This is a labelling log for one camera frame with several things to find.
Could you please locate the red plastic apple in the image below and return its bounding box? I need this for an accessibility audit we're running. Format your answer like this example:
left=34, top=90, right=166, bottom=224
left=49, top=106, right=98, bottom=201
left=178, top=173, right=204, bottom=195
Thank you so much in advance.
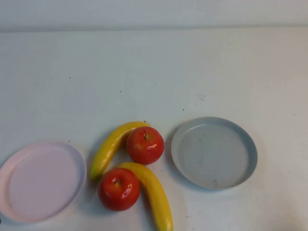
left=98, top=167, right=141, bottom=212
left=126, top=126, right=165, bottom=166

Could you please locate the yellow plastic banana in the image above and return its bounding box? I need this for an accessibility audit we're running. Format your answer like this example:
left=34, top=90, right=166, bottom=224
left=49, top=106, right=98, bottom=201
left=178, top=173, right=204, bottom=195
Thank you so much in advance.
left=90, top=121, right=152, bottom=180
left=117, top=162, right=174, bottom=231

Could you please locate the grey-blue round plate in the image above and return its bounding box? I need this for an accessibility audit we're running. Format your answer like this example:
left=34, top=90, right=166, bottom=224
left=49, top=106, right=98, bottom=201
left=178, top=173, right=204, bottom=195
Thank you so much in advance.
left=171, top=116, right=258, bottom=191

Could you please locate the pink round plate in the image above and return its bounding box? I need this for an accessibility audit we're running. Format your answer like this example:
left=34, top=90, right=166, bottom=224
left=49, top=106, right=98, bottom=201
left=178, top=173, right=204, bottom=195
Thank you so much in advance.
left=0, top=141, right=87, bottom=223

